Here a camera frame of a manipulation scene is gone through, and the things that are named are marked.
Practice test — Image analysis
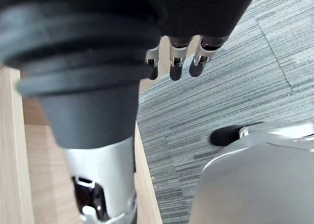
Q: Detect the silver robot leg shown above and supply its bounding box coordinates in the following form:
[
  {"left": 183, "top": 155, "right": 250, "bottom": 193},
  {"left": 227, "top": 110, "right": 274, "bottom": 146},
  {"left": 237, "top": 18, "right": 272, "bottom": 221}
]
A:
[{"left": 190, "top": 121, "right": 314, "bottom": 224}]

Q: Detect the light wooden cabinet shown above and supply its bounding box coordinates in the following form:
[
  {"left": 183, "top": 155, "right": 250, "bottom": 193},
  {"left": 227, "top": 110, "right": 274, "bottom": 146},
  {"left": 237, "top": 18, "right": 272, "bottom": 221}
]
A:
[{"left": 0, "top": 35, "right": 194, "bottom": 224}]

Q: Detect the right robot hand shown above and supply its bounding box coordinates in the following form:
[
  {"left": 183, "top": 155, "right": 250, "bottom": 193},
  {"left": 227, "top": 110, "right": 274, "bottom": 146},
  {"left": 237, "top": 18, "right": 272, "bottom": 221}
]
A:
[{"left": 0, "top": 0, "right": 261, "bottom": 224}]

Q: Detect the dark robot foot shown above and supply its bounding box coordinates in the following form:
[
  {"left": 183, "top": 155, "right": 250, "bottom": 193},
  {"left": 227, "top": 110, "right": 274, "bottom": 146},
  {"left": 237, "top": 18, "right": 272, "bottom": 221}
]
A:
[{"left": 209, "top": 123, "right": 264, "bottom": 148}]

